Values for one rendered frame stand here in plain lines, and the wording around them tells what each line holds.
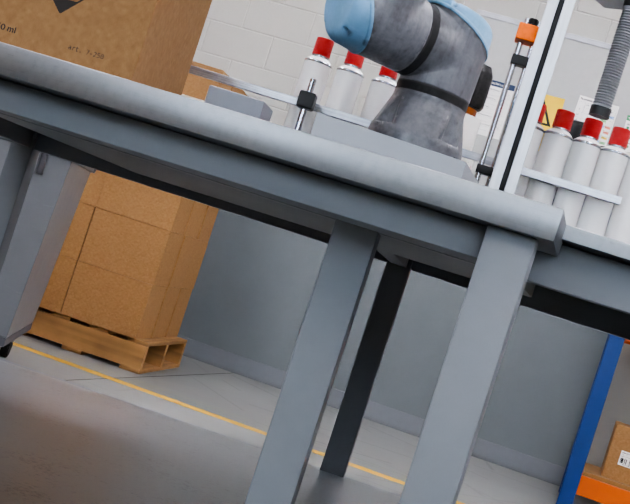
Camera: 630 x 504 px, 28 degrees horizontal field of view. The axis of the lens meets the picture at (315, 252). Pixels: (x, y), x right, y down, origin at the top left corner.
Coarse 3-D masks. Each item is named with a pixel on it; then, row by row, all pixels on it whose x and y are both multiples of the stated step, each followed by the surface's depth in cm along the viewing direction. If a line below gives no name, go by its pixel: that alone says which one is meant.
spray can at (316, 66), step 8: (320, 40) 229; (328, 40) 228; (320, 48) 228; (328, 48) 229; (312, 56) 228; (320, 56) 228; (328, 56) 229; (304, 64) 229; (312, 64) 228; (320, 64) 227; (328, 64) 228; (304, 72) 228; (312, 72) 227; (320, 72) 228; (328, 72) 229; (304, 80) 228; (320, 80) 228; (296, 88) 229; (304, 88) 227; (320, 88) 228; (296, 96) 228; (320, 96) 229; (288, 112) 229; (296, 112) 227; (312, 112) 228; (288, 120) 228; (296, 120) 227; (304, 120) 227; (312, 120) 229; (304, 128) 228
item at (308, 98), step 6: (312, 78) 220; (312, 84) 220; (312, 90) 220; (300, 96) 219; (306, 96) 219; (312, 96) 219; (300, 102) 219; (306, 102) 219; (312, 102) 219; (300, 108) 222; (306, 108) 219; (312, 108) 220; (300, 114) 220; (300, 120) 220; (300, 126) 220
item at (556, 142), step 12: (564, 120) 223; (552, 132) 222; (564, 132) 222; (552, 144) 222; (564, 144) 222; (540, 156) 223; (552, 156) 222; (564, 156) 223; (540, 168) 222; (552, 168) 222; (528, 192) 223; (540, 192) 222; (552, 192) 222
